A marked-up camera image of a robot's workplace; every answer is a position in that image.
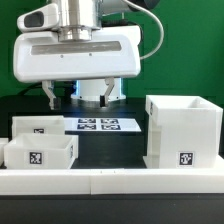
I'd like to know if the white border rail frame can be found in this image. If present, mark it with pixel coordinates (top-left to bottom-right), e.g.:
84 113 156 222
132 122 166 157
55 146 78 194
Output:
0 157 224 195

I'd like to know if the white drawer cabinet frame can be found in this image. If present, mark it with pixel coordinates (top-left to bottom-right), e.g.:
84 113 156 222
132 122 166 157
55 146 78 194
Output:
143 95 223 169

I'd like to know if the white cable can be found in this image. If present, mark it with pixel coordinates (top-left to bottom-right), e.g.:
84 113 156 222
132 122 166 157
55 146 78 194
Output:
121 0 165 62

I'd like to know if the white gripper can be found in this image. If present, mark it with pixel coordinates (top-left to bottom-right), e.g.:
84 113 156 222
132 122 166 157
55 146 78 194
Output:
13 26 141 110

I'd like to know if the white front drawer box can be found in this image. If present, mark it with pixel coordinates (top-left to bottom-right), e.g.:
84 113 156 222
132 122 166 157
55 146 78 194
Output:
4 134 79 169

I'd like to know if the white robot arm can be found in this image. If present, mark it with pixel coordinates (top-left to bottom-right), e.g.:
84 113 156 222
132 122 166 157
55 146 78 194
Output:
13 0 160 109

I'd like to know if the white drawer box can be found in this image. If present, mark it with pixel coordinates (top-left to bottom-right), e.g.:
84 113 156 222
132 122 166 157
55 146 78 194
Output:
12 115 65 137
4 134 79 169

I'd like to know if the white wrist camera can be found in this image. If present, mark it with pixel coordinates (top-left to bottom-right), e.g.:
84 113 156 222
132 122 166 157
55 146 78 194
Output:
17 3 59 33

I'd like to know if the black cable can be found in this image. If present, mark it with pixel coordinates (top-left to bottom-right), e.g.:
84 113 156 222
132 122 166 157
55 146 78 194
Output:
16 82 46 97

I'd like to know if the white marker sheet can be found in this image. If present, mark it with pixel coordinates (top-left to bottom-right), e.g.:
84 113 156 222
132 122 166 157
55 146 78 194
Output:
64 118 141 132

